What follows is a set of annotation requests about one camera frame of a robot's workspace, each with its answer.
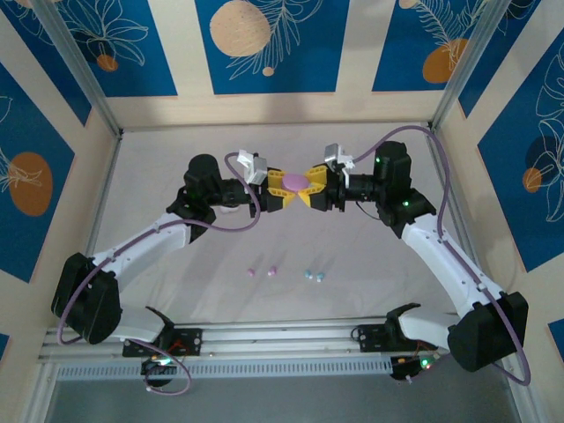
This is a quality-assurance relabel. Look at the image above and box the pink earbud charging case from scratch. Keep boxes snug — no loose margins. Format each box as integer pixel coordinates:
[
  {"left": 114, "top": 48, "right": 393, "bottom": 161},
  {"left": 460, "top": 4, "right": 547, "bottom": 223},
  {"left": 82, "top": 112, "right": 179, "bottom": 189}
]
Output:
[{"left": 281, "top": 173, "right": 310, "bottom": 194}]

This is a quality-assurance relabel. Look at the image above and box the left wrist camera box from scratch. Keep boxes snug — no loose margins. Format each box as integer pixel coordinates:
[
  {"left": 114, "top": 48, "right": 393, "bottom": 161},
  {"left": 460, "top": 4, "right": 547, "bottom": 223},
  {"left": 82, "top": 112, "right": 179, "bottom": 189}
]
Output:
[{"left": 236, "top": 149, "right": 269, "bottom": 186}]

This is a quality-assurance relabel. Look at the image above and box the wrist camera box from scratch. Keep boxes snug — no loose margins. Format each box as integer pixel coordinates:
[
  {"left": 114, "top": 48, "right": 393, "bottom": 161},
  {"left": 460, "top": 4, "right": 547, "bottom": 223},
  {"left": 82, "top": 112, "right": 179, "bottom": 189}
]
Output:
[
  {"left": 236, "top": 149, "right": 269, "bottom": 186},
  {"left": 323, "top": 142, "right": 356, "bottom": 174}
]

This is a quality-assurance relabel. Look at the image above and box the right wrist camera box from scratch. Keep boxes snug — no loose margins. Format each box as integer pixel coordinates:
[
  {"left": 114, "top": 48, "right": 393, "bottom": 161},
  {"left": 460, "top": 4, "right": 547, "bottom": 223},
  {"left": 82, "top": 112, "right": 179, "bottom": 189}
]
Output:
[{"left": 323, "top": 142, "right": 356, "bottom": 174}]

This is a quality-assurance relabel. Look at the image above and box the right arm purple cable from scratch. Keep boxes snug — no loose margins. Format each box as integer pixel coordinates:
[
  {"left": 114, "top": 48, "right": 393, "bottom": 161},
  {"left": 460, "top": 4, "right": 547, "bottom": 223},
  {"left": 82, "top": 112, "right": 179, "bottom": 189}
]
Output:
[{"left": 351, "top": 124, "right": 532, "bottom": 388}]

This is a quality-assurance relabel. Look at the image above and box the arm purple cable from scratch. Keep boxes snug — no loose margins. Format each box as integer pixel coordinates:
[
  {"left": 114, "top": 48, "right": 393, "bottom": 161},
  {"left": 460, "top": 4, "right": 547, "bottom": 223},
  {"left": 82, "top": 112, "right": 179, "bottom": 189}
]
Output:
[
  {"left": 57, "top": 152, "right": 261, "bottom": 396},
  {"left": 351, "top": 124, "right": 532, "bottom": 388}
]

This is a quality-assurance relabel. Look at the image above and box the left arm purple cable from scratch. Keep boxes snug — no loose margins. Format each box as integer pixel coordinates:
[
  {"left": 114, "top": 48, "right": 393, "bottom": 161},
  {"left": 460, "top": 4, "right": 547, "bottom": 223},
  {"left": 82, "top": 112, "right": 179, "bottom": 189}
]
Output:
[{"left": 57, "top": 152, "right": 261, "bottom": 396}]

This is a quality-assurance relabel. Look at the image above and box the aluminium table side rail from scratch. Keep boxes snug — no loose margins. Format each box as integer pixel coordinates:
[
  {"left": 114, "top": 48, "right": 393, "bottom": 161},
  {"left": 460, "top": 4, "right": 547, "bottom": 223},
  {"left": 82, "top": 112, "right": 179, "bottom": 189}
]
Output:
[
  {"left": 422, "top": 122, "right": 499, "bottom": 318},
  {"left": 63, "top": 131, "right": 124, "bottom": 328}
]

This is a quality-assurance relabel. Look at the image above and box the aluminium frame post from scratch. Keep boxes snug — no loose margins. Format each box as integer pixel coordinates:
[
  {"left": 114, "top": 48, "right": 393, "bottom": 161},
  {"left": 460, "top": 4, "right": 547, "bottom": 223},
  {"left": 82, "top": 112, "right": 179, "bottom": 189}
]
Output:
[
  {"left": 33, "top": 0, "right": 123, "bottom": 138},
  {"left": 429, "top": 0, "right": 516, "bottom": 133}
]

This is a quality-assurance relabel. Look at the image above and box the aluminium mounting rail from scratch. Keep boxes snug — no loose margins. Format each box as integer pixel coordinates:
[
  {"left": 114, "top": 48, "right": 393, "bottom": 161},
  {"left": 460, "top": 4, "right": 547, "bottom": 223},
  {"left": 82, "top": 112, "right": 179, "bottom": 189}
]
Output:
[{"left": 37, "top": 315, "right": 523, "bottom": 365}]

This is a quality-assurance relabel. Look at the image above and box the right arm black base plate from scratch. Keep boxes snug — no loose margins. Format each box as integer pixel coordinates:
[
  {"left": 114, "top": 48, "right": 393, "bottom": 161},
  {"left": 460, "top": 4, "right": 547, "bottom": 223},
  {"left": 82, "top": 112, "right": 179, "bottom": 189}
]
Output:
[{"left": 355, "top": 323, "right": 439, "bottom": 353}]

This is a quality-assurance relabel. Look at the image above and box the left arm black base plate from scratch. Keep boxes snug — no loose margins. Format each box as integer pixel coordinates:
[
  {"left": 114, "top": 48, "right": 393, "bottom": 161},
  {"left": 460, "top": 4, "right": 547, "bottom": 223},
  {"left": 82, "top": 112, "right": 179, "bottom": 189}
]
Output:
[{"left": 122, "top": 328, "right": 204, "bottom": 358}]

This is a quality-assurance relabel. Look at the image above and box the grey slotted cable duct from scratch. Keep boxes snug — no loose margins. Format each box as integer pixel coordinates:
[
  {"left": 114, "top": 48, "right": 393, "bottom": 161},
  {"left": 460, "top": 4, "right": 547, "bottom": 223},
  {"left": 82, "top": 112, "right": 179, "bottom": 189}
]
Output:
[{"left": 56, "top": 355, "right": 396, "bottom": 381}]

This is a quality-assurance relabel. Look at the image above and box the aluminium frame leg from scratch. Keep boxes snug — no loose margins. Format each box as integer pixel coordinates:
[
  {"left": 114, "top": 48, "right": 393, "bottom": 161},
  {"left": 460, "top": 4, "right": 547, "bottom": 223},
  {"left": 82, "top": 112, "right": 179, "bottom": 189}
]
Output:
[
  {"left": 500, "top": 352, "right": 545, "bottom": 423},
  {"left": 17, "top": 363, "right": 61, "bottom": 423}
]

